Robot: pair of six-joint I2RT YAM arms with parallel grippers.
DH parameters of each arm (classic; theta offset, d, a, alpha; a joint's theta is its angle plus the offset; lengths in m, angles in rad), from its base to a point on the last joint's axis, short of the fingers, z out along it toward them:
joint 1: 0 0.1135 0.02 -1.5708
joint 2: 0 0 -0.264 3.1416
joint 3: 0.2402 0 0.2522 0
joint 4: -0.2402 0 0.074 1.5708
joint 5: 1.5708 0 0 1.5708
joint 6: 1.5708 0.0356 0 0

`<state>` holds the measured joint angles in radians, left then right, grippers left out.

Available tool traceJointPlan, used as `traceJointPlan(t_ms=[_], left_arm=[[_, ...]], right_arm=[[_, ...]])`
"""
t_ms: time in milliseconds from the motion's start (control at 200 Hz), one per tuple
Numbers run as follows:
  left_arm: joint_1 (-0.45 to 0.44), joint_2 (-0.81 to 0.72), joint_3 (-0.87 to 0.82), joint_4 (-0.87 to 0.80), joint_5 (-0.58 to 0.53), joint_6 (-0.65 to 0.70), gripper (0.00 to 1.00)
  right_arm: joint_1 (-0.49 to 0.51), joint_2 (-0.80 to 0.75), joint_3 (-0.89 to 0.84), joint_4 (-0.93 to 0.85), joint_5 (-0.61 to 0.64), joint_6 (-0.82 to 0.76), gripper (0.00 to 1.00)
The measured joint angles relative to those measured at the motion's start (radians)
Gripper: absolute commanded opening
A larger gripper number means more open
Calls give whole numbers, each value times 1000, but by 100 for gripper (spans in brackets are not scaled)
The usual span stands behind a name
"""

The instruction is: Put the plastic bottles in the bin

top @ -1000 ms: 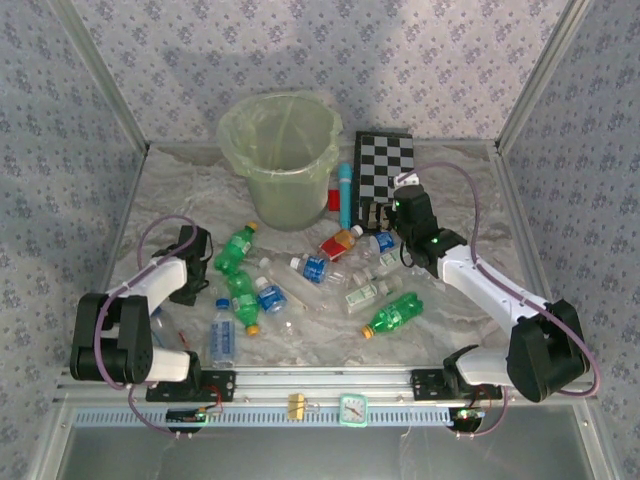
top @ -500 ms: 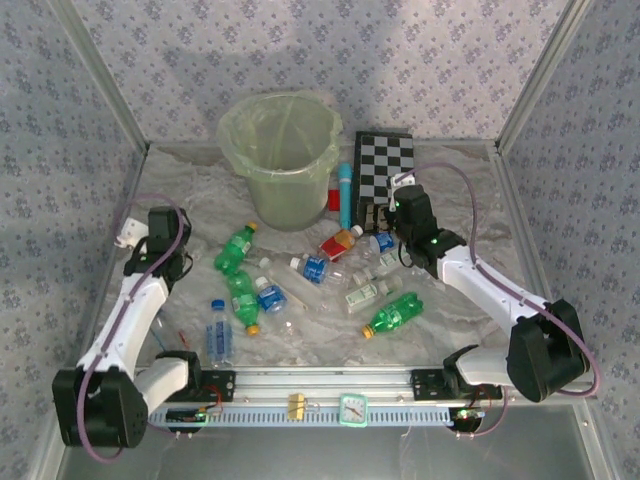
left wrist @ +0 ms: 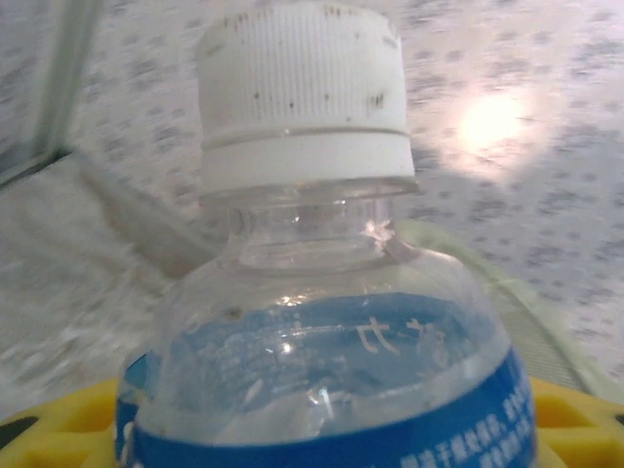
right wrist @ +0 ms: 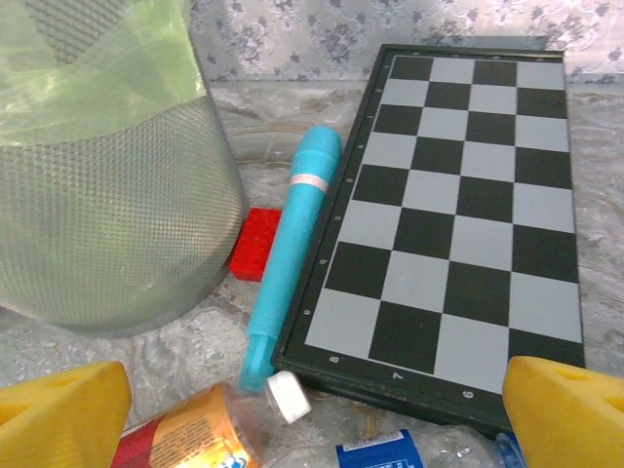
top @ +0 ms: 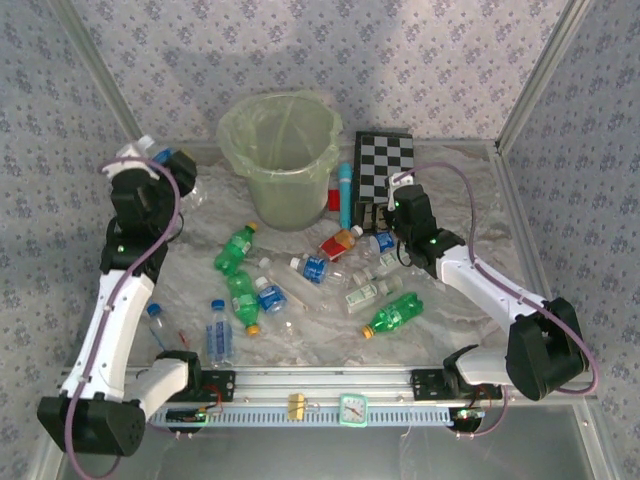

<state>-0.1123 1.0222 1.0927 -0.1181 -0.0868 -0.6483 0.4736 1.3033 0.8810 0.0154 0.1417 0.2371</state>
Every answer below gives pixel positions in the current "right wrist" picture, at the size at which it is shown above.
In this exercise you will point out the crushed clear blue label bottle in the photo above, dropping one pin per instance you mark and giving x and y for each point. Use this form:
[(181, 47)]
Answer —
[(375, 451)]

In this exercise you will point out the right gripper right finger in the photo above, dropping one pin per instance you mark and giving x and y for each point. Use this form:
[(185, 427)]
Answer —
[(570, 419)]

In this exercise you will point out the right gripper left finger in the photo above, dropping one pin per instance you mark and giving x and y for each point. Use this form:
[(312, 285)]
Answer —
[(58, 419)]

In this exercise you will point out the green plastic bin liner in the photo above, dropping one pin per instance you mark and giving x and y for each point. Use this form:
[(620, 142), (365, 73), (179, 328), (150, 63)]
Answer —
[(97, 83)]

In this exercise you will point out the black white folding chessboard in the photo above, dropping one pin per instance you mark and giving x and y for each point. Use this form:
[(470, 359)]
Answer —
[(439, 219)]

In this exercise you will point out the red building brick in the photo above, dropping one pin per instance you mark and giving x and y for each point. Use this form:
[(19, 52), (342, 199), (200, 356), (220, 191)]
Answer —
[(251, 244)]

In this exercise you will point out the orange red label bottle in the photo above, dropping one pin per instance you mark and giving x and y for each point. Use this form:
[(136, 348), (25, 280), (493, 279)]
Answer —
[(195, 429)]

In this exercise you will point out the teal marker pen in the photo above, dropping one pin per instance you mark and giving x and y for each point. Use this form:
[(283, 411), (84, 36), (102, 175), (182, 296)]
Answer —
[(292, 234)]

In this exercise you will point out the green translucent waste bin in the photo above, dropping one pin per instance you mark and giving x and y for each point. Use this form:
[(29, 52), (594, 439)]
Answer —
[(122, 219)]

